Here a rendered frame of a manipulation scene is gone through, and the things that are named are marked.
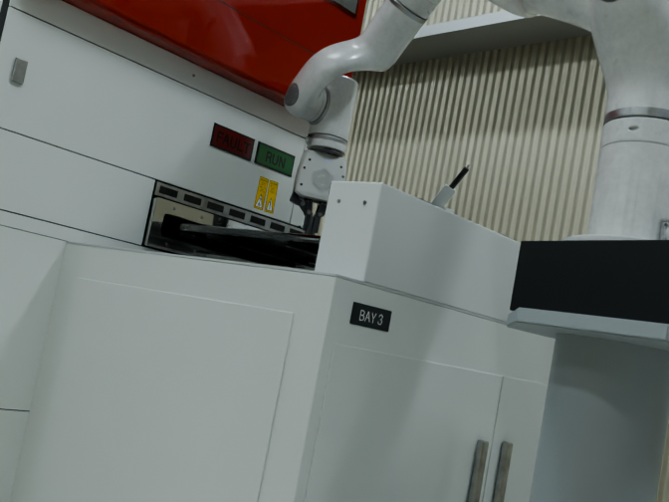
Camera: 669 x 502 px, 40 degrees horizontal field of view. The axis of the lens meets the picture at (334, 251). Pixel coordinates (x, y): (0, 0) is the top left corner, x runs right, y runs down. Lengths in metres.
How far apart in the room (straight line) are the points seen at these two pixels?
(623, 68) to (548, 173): 3.25
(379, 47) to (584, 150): 2.76
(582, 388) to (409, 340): 0.27
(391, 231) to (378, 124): 4.23
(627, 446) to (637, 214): 0.30
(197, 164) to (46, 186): 0.34
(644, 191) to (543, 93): 3.50
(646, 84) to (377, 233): 0.42
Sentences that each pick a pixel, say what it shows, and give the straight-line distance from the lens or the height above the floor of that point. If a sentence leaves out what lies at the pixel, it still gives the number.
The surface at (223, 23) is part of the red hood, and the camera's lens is 1.84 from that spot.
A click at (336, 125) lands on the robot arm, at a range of 1.87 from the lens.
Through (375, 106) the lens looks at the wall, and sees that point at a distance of 5.58.
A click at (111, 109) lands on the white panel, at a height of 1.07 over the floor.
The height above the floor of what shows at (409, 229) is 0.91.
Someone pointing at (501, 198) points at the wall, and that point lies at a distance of 4.71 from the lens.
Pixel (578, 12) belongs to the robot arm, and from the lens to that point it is 1.51.
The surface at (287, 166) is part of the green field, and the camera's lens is 2.02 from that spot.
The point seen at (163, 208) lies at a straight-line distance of 1.78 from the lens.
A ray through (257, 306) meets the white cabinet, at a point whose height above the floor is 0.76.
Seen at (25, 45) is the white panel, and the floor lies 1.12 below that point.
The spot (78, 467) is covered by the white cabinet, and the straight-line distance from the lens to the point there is 1.55.
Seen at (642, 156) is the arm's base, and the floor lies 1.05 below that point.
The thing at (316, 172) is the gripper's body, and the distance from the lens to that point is 1.86.
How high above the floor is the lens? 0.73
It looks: 6 degrees up
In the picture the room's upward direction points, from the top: 11 degrees clockwise
